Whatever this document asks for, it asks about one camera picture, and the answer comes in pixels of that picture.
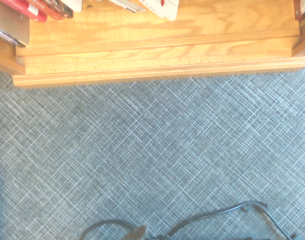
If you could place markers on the dark red brown book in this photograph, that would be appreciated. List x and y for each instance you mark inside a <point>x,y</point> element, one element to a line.
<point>48,8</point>

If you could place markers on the plain white book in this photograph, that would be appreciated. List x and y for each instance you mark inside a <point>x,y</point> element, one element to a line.
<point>75,4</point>

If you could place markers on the white book with red print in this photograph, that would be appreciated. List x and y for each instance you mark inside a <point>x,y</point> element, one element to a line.
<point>165,8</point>

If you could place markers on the wooden bookshelf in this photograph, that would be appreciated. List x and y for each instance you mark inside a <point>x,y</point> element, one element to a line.
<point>157,37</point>

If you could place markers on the black spine book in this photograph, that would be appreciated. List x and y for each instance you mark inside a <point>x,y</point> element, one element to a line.
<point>67,11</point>

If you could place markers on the dark maroon book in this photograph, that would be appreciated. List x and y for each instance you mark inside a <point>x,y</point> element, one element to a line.
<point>301,10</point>

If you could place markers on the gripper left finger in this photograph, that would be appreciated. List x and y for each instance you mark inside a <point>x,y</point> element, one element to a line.
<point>140,232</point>

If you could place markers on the grey white thin book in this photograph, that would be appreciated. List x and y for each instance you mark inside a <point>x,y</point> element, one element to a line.
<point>130,5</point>

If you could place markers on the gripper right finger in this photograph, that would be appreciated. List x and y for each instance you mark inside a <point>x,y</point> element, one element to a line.
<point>298,237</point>

